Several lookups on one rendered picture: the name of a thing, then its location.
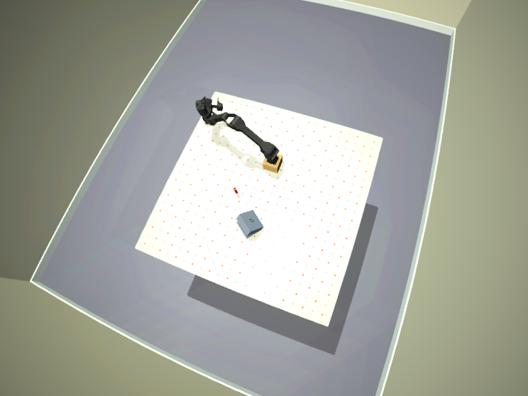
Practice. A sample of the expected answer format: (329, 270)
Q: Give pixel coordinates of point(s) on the grey flat panel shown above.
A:
(249, 223)

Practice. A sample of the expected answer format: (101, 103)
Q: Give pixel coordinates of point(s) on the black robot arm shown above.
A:
(268, 149)

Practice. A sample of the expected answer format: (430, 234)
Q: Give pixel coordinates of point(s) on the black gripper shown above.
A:
(218, 106)

